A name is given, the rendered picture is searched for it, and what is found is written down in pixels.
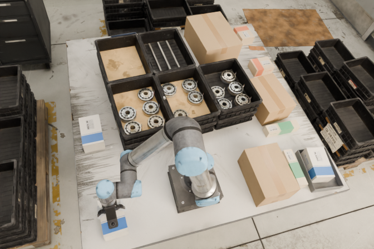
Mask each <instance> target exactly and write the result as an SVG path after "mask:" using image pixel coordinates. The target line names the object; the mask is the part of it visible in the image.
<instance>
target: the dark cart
mask: <svg viewBox="0 0 374 249"><path fill-rule="evenodd" d="M51 59H52V58H51V29H50V20H49V18H48V15H47V12H46V8H45V5H44V2H43V0H0V66H9V65H15V64H18V65H20V66H25V65H31V64H41V63H45V65H46V67H47V69H49V68H51V67H50V62H52V60H51Z"/></svg>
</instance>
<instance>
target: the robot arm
mask: <svg viewBox="0 0 374 249"><path fill-rule="evenodd" d="M172 143H173V147H174V155H175V165H176V169H177V171H178V172H179V173H180V174H182V175H184V181H185V184H186V185H187V186H188V187H189V188H190V189H191V190H193V193H194V195H195V202H196V205H197V206H210V205H214V204H216V203H218V202H219V201H220V198H219V192H218V188H217V184H216V179H215V174H214V169H213V166H214V159H213V157H212V155H211V154H209V153H207V152H206V150H205V146H204V141H203V135H202V131H201V128H200V125H199V124H198V123H197V121H196V120H194V119H192V118H190V117H187V116H179V117H175V118H172V119H170V120H169V121H167V122H166V123H165V124H164V126H163V128H162V129H161V130H160V131H158V132H157V133H155V134H154V135H153V136H151V137H150V138H149V139H148V140H146V141H145V142H143V143H142V144H141V145H139V146H138V147H136V148H135V149H134V150H126V151H123V152H121V155H120V181H119V182H111V181H110V180H101V181H100V182H99V183H98V184H97V186H96V194H97V196H98V199H97V200H99V201H100V203H101V204H102V207H101V208H100V206H97V219H100V218H102V216H104V215H105V214H106V219H107V224H108V227H109V229H113V228H116V227H118V225H119V224H118V220H117V215H116V211H117V210H118V211H124V212H125V211H126V210H127V208H126V207H125V205H124V202H123V200H122V199H124V198H134V197H140V196H141V195H142V185H141V180H138V179H137V167H139V166H140V165H141V164H143V163H144V162H146V161H147V160H149V159H150V158H152V157H153V156H155V155H156V154H158V153H159V152H160V151H162V150H163V149H165V148H167V147H168V146H169V145H171V144H172ZM117 199H120V202H118V203H117V201H116V200H117Z"/></svg>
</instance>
